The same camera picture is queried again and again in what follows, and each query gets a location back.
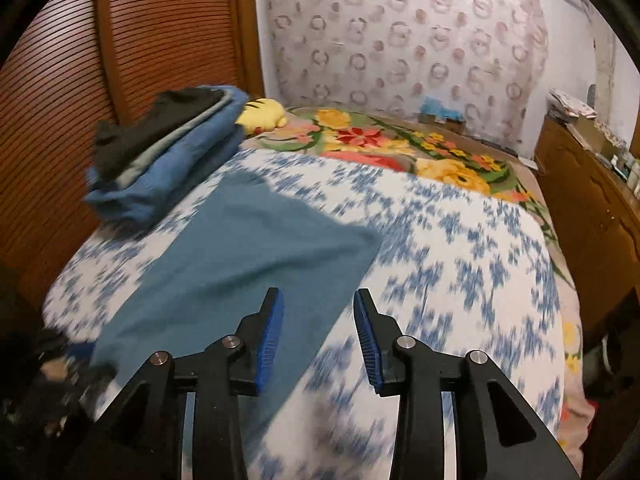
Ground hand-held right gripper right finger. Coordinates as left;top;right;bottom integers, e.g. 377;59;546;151
352;289;583;480

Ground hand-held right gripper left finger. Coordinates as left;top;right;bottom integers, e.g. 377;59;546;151
75;287;286;480

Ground teal shorts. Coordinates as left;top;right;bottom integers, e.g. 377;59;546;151
90;169;383;426

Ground grey pants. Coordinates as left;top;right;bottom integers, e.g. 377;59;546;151
115;95;236;187

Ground blue floral bed sheet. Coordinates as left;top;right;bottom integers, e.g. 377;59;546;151
42;147;563;480

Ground stack of folded clothes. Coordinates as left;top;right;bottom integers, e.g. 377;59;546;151
82;85;251;228

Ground colourful floral blanket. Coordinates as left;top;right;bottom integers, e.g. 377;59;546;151
240;106;586;466

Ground yellow plush toy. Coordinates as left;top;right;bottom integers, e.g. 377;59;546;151
235;98;288;135

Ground cardboard box with blue bag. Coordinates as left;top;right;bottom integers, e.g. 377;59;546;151
417;95;463;126

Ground wooden sideboard cabinet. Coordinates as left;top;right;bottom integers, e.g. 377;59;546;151
532;115;640;341

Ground open cardboard box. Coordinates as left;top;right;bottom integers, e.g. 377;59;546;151
570;117;621;159

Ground circle patterned sheer curtain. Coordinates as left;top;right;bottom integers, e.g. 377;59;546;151
255;0;548;146

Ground row of toiletry bottles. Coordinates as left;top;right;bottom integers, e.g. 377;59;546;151
612;152;640;186

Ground folded floral cloth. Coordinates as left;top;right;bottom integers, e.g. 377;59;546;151
547;87;598;121

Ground wooden louvered wardrobe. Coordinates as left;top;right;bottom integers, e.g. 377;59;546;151
0;0;266;311

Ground beige tied curtain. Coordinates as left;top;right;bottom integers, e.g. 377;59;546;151
592;35;617;107

